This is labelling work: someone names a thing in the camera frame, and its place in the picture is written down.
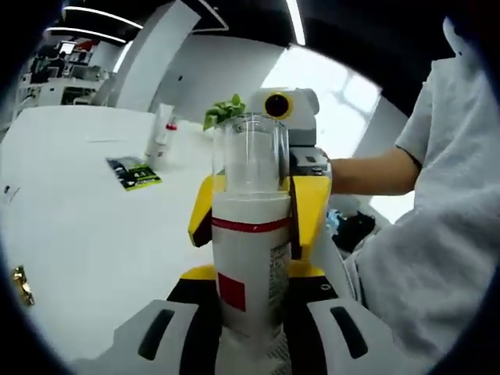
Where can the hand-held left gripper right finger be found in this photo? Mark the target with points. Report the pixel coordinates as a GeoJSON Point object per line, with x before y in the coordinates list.
{"type": "Point", "coordinates": [312, 289]}

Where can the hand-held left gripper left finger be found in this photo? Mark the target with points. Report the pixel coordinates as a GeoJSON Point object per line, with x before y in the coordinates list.
{"type": "Point", "coordinates": [195, 293]}

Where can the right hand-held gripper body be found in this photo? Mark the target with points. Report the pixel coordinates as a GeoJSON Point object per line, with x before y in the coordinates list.
{"type": "Point", "coordinates": [304, 129]}

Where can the white skincare pump bottle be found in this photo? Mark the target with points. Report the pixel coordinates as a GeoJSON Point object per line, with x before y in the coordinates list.
{"type": "Point", "coordinates": [250, 242]}

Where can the green black skincare sachet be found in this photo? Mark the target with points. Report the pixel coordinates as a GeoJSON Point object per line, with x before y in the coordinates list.
{"type": "Point", "coordinates": [134, 173]}

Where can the white skincare tube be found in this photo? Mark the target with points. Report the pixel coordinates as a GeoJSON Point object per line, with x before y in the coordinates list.
{"type": "Point", "coordinates": [161, 121]}

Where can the gold foil skincare sachet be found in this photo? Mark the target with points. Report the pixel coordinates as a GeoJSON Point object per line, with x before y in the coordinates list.
{"type": "Point", "coordinates": [21, 285]}

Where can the dark bag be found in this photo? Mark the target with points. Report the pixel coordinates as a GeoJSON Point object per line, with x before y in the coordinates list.
{"type": "Point", "coordinates": [355, 230]}

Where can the bright window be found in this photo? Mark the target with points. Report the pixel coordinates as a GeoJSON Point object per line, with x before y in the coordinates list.
{"type": "Point", "coordinates": [343, 97]}

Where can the potted green plant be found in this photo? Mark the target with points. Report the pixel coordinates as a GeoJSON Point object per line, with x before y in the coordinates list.
{"type": "Point", "coordinates": [224, 109]}

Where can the straight ceiling light strip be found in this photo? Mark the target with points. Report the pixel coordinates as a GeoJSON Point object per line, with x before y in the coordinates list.
{"type": "Point", "coordinates": [296, 23]}

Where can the person in white shirt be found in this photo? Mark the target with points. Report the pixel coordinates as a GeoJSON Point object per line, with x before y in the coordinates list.
{"type": "Point", "coordinates": [437, 254]}

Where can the white worn chest device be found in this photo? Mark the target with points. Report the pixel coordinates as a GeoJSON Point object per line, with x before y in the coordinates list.
{"type": "Point", "coordinates": [455, 37]}

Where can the row of white desks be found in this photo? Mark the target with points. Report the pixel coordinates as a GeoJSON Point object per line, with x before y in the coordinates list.
{"type": "Point", "coordinates": [51, 88]}

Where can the curved ceiling light strip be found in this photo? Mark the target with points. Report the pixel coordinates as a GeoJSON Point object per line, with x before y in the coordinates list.
{"type": "Point", "coordinates": [101, 15]}
{"type": "Point", "coordinates": [86, 33]}

